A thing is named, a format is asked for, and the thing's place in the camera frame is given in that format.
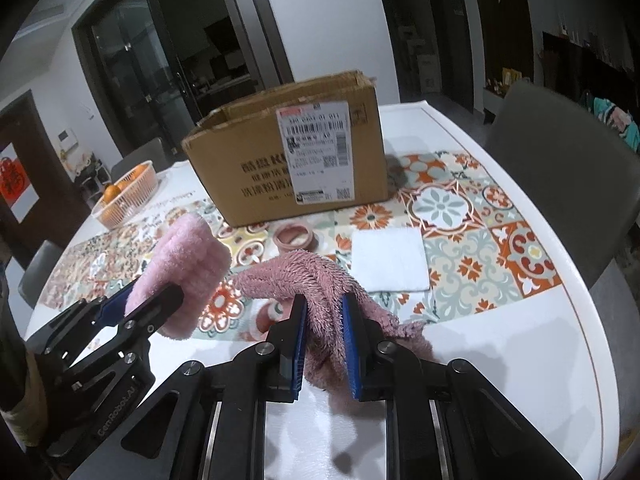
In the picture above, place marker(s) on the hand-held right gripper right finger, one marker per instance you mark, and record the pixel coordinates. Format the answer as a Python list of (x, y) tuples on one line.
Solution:
[(351, 345)]

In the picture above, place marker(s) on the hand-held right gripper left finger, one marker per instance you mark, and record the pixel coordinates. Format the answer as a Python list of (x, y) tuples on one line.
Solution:
[(299, 345)]

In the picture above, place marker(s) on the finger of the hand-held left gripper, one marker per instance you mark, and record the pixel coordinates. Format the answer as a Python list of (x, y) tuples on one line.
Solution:
[(112, 305), (160, 310)]

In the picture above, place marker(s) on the pink fuzzy cloth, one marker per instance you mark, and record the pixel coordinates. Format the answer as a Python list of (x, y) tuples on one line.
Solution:
[(320, 280)]

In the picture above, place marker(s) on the brown cardboard box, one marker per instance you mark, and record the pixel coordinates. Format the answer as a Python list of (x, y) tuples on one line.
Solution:
[(240, 175)]

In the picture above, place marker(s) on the person's left forearm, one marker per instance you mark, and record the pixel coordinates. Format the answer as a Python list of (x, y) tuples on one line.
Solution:
[(17, 395)]

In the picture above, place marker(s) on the grey dining chair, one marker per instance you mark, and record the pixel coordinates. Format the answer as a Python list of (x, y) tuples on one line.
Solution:
[(37, 272), (550, 160), (140, 157)]

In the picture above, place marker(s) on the white cloth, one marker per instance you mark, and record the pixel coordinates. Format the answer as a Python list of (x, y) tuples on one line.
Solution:
[(390, 260)]

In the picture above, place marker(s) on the pink plastic fruit basket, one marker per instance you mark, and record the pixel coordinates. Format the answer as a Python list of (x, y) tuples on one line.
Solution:
[(130, 200)]

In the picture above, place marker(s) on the orange fruit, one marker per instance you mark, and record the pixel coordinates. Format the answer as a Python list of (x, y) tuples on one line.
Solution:
[(111, 192)]

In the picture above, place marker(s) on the white storage rack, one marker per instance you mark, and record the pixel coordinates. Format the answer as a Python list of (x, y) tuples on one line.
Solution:
[(92, 175)]

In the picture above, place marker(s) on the dark wooden door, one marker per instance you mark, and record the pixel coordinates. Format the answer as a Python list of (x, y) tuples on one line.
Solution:
[(45, 180)]

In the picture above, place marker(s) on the patterned tile print table runner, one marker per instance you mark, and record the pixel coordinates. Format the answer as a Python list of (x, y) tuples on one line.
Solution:
[(450, 210)]

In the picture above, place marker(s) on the white intercom panel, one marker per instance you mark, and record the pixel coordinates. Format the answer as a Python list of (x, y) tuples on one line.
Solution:
[(68, 141)]

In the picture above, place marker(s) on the dark framed sliding glass door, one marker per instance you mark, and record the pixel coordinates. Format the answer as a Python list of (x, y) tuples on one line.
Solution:
[(150, 60)]

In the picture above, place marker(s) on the colourful hanging clothes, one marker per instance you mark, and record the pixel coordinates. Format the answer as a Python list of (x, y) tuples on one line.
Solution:
[(617, 120)]

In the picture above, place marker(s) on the dark tall cabinet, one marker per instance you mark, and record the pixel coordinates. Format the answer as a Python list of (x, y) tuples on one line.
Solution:
[(495, 20)]

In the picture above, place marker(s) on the dark low sideboard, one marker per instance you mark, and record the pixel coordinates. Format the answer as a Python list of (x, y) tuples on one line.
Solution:
[(590, 65)]

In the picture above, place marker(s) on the red and white wall poster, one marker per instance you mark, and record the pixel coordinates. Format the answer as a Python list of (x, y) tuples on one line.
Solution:
[(12, 180)]

